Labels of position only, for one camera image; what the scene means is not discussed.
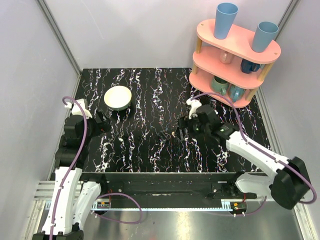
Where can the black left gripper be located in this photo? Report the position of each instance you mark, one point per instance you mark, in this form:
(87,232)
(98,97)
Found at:
(100,121)

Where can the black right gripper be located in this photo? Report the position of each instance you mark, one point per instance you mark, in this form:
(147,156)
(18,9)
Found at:
(186,123)

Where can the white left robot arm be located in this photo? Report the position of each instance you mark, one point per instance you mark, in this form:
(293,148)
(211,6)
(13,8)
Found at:
(68,213)

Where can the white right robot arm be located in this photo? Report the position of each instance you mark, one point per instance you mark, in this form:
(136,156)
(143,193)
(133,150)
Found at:
(285,180)

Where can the cream and green bowl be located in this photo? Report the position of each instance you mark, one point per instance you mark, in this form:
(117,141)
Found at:
(118,98)

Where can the green ceramic mug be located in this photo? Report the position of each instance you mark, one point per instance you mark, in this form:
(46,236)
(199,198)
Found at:
(219,85)

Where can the light blue mug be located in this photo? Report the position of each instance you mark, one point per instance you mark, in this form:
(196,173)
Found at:
(236,93)

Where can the pink three-tier shelf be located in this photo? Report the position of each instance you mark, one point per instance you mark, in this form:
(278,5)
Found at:
(206,60)

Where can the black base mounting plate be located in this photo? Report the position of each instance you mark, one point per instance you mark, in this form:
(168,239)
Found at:
(215,185)

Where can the pink mug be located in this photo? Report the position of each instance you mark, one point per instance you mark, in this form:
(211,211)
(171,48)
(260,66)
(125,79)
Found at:
(226,57)

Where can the dark blue mug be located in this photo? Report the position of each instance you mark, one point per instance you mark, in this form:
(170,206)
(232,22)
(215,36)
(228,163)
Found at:
(248,67)

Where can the right blue plastic cup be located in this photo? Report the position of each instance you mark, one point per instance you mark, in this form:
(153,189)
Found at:
(264,34)

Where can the blue plastic cup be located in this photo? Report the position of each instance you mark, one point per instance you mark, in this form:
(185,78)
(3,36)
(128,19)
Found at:
(264,34)
(225,15)

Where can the left blue plastic cup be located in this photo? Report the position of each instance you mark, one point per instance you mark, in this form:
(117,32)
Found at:
(225,15)

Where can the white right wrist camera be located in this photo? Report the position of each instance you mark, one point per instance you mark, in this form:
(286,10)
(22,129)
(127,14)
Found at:
(194,104)

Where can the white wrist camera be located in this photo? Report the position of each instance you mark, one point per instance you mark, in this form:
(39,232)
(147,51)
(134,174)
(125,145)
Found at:
(194,104)
(76,110)

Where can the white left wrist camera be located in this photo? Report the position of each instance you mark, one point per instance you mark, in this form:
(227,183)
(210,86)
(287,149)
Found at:
(76,110)

